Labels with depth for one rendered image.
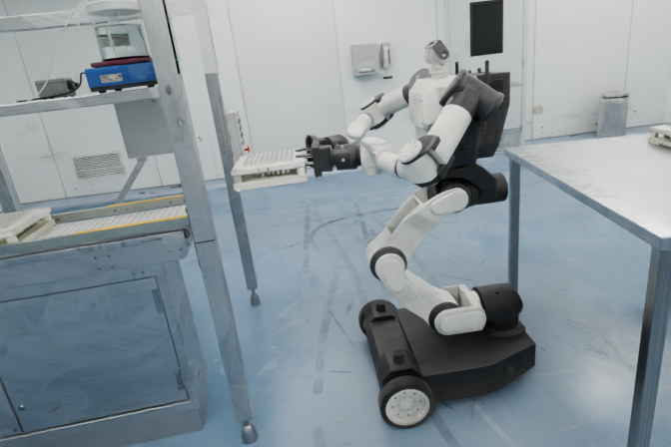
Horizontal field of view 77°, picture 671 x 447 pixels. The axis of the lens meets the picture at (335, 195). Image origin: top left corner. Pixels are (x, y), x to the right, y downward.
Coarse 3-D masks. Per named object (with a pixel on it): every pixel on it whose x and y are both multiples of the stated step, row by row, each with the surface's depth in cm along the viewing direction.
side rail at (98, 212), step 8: (160, 200) 157; (168, 200) 158; (176, 200) 158; (96, 208) 156; (104, 208) 155; (112, 208) 156; (120, 208) 156; (128, 208) 156; (136, 208) 157; (144, 208) 157; (152, 208) 158; (56, 216) 153; (64, 216) 154; (72, 216) 154; (80, 216) 154; (88, 216) 155; (96, 216) 155; (104, 216) 156
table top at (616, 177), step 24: (552, 144) 201; (576, 144) 196; (600, 144) 191; (624, 144) 186; (648, 144) 181; (528, 168) 176; (552, 168) 164; (576, 168) 160; (600, 168) 157; (624, 168) 154; (648, 168) 151; (576, 192) 138; (600, 192) 133; (624, 192) 131; (648, 192) 129; (624, 216) 114; (648, 216) 113; (648, 240) 105
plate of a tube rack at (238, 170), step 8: (280, 152) 159; (304, 152) 155; (240, 160) 153; (296, 160) 141; (304, 160) 140; (240, 168) 140; (248, 168) 139; (256, 168) 138; (264, 168) 138; (272, 168) 138; (280, 168) 138; (288, 168) 139; (232, 176) 138
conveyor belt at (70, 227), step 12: (120, 216) 155; (132, 216) 153; (144, 216) 152; (156, 216) 150; (168, 216) 148; (60, 228) 148; (72, 228) 147; (84, 228) 145; (180, 228) 136; (96, 240) 133; (24, 252) 130
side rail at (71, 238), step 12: (120, 228) 131; (132, 228) 132; (144, 228) 132; (156, 228) 133; (168, 228) 134; (24, 240) 129; (36, 240) 128; (48, 240) 129; (60, 240) 129; (72, 240) 130; (84, 240) 130; (0, 252) 127; (12, 252) 128
